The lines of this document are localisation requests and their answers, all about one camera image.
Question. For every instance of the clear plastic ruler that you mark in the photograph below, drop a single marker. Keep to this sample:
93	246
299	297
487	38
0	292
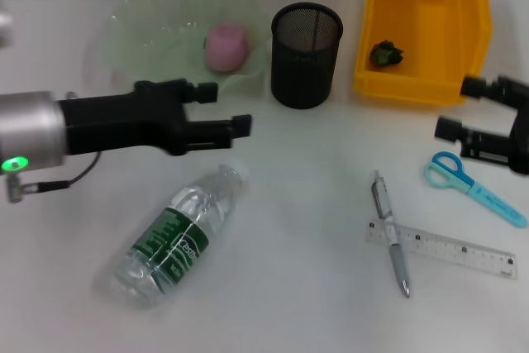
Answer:
454	251

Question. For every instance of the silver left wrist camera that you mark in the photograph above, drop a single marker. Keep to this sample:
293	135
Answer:
3	24

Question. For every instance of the clear green-label water bottle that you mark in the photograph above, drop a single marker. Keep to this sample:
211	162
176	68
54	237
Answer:
173	245

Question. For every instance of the pink peach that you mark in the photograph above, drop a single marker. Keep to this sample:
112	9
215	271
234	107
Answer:
227	47

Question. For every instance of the black mesh pen holder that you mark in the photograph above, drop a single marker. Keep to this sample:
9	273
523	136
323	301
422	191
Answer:
306	76

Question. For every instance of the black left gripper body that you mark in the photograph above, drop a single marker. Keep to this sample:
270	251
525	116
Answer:
124	121

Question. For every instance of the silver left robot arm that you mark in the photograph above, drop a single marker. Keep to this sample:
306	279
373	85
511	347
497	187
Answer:
29	130

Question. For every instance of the yellow plastic bin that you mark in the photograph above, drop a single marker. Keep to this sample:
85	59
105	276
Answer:
430	18

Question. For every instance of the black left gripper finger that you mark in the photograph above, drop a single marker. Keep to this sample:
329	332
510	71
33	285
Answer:
241	126
206	92

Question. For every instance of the green glass fruit plate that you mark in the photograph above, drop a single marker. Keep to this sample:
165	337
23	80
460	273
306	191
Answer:
165	30

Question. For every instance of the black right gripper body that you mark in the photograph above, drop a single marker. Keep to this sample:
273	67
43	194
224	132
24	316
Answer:
521	134

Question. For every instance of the green plastic wrapper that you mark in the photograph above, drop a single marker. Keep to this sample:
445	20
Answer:
386	54

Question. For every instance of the light blue scissors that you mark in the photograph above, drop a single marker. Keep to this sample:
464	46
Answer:
492	200

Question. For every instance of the silver ballpoint pen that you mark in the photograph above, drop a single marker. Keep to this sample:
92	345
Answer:
398	262

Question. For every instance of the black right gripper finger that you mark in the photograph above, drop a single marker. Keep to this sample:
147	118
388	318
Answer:
447	127
473	86

